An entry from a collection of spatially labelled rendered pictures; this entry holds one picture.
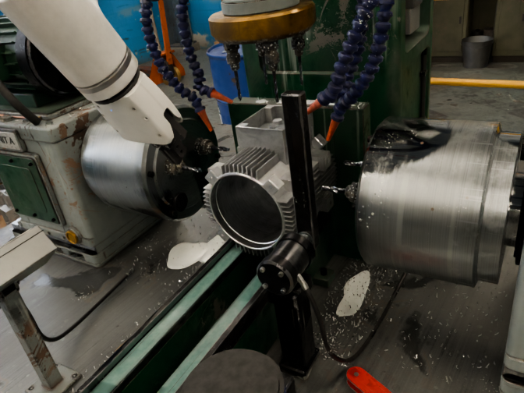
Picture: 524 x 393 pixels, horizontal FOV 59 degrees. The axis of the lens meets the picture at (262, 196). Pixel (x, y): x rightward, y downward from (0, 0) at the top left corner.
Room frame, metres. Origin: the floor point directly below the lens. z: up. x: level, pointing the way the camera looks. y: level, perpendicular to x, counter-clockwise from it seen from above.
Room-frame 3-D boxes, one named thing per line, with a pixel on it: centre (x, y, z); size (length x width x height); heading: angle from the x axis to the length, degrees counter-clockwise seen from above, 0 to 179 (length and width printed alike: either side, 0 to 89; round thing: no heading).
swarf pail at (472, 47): (4.69, -2.40, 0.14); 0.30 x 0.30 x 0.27
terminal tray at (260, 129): (0.83, -0.05, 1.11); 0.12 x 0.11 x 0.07; 145
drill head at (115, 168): (0.99, 0.27, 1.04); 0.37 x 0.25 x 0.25; 56
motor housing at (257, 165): (0.79, -0.02, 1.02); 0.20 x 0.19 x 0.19; 145
